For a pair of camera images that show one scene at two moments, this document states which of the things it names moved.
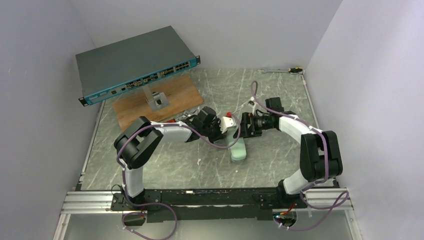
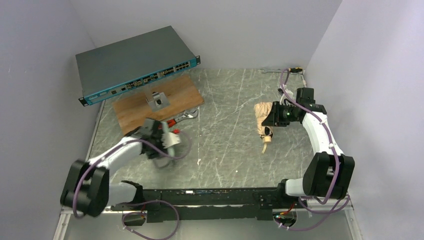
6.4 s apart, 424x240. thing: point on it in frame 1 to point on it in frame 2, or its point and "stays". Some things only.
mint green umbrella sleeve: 238,152 to 170,150
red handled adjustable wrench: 188,113 stays
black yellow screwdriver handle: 295,70 stays
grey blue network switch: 113,69 stays
